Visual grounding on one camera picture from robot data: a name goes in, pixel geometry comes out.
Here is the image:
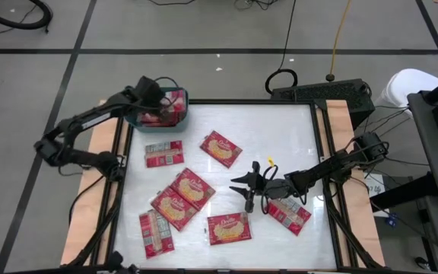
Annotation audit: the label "black caster wheel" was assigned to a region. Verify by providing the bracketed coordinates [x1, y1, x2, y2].
[413, 256, 431, 271]

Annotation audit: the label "teal plastic basket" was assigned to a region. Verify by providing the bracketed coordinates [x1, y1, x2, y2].
[123, 86, 190, 134]

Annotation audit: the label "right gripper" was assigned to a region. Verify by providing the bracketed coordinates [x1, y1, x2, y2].
[229, 161, 293, 213]

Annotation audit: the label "black aluminium table frame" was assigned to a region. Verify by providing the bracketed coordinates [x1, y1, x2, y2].
[66, 98, 386, 274]

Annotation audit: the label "beige wooden side board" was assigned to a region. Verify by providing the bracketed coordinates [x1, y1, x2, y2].
[316, 99, 386, 267]
[59, 99, 129, 266]

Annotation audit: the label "black cart base beam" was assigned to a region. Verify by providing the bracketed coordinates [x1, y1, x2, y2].
[369, 170, 438, 214]

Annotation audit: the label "white paper sheet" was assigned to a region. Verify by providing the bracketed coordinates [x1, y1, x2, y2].
[365, 182, 391, 218]

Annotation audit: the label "white rounded seat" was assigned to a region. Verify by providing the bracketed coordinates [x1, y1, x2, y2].
[379, 68, 438, 115]

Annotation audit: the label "thin black floor cable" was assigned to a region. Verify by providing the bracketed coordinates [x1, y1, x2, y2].
[146, 0, 197, 7]

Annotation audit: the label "red popcorn bag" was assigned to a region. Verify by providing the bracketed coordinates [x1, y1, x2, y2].
[198, 129, 243, 169]
[144, 139, 185, 169]
[137, 90, 187, 127]
[206, 212, 253, 247]
[169, 167, 217, 212]
[150, 185, 199, 232]
[138, 209, 176, 260]
[266, 196, 313, 237]

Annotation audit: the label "black looped power cable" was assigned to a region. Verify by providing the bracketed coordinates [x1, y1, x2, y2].
[264, 0, 299, 96]

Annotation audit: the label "yellow hanging power cable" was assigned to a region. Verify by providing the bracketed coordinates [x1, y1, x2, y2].
[325, 0, 353, 83]

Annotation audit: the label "thick black hose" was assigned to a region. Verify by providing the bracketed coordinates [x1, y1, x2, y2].
[0, 0, 54, 34]

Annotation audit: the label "tangled black floor cables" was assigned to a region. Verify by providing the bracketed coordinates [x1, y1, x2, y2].
[233, 0, 281, 11]

